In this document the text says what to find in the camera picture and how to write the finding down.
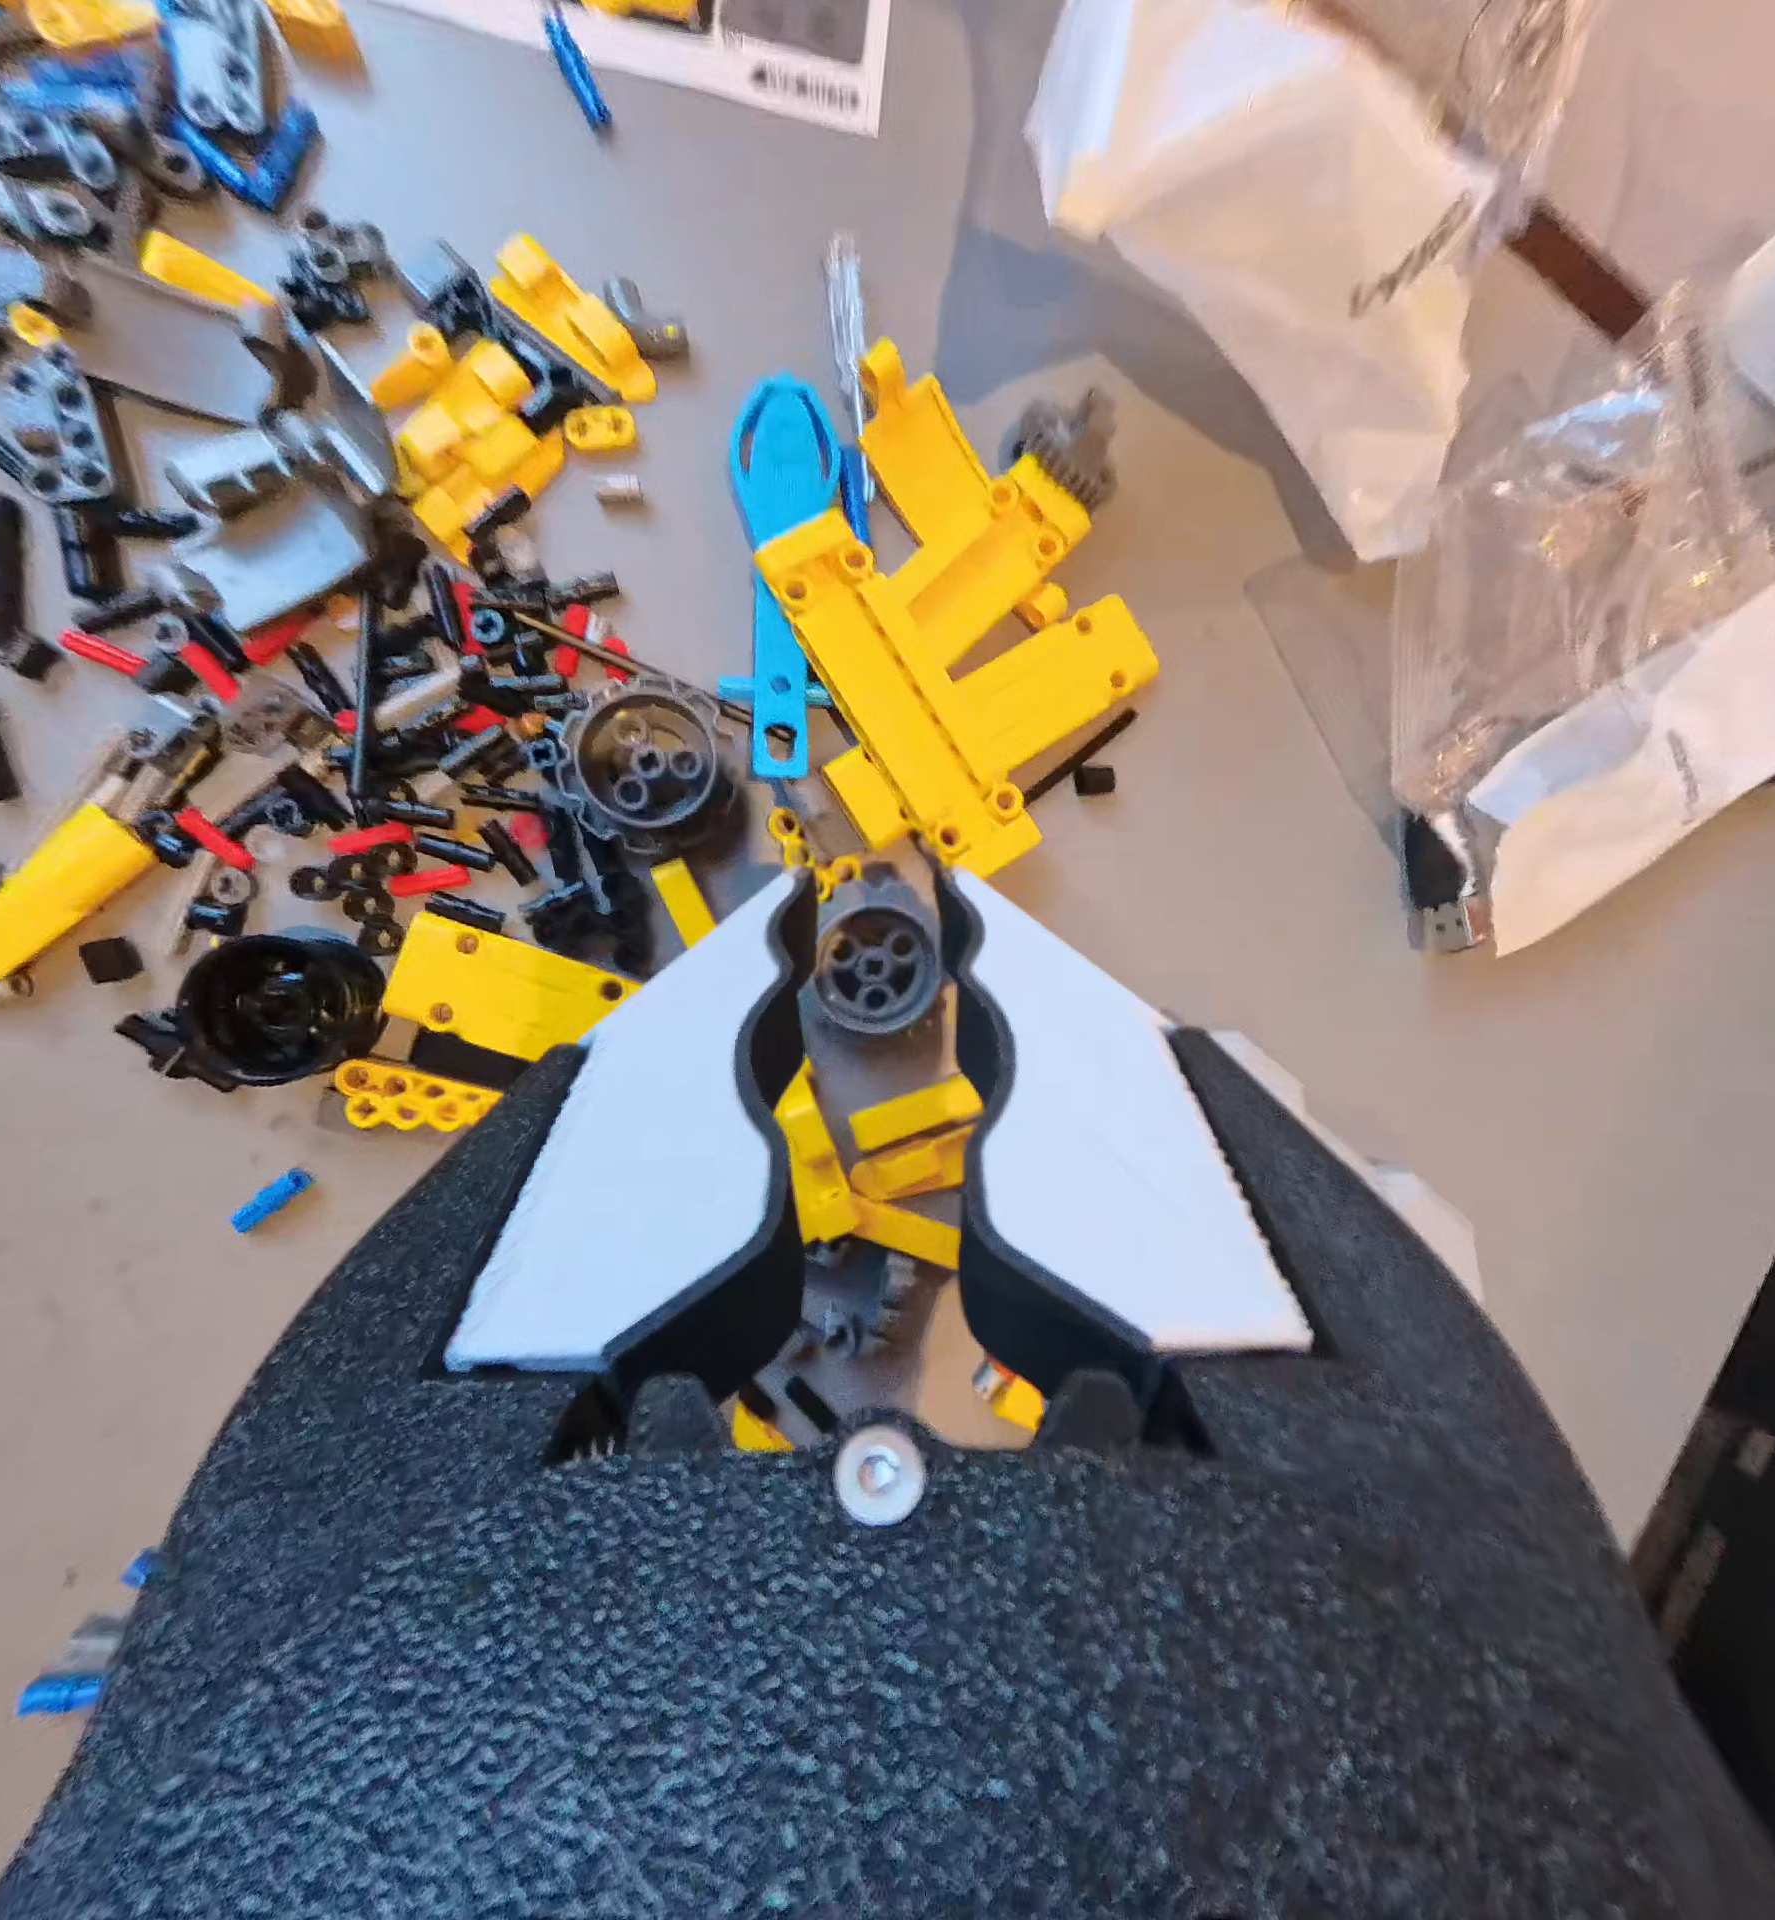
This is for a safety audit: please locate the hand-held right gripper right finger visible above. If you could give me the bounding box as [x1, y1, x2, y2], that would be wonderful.
[937, 867, 1316, 1398]

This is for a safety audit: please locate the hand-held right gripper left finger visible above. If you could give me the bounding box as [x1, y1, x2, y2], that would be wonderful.
[443, 867, 824, 1375]

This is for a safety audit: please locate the dark grey toothed wheel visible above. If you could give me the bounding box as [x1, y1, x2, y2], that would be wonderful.
[551, 681, 748, 859]
[805, 878, 958, 1047]

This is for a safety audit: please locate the heap of yellow building beams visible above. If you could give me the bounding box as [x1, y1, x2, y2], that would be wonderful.
[333, 338, 1162, 1447]

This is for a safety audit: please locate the pile of small building pieces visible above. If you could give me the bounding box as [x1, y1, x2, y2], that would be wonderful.
[0, 0, 768, 1083]

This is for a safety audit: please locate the grey desk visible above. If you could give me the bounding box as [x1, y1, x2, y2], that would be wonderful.
[0, 0, 1775, 1920]

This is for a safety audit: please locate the black toy wheel rim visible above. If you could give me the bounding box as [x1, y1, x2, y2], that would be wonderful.
[115, 930, 399, 1092]

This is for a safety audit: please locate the light blue brick separator tool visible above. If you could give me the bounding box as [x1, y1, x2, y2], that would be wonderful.
[719, 376, 871, 787]

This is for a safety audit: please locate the crumpled clear plastic bag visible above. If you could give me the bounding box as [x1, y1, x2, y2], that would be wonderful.
[1030, 0, 1775, 962]

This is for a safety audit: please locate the yellow grey sticker sheet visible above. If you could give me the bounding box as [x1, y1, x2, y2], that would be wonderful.
[377, 0, 893, 139]

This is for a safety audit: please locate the small clear handle screwdriver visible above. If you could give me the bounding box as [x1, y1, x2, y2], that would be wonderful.
[821, 231, 878, 515]

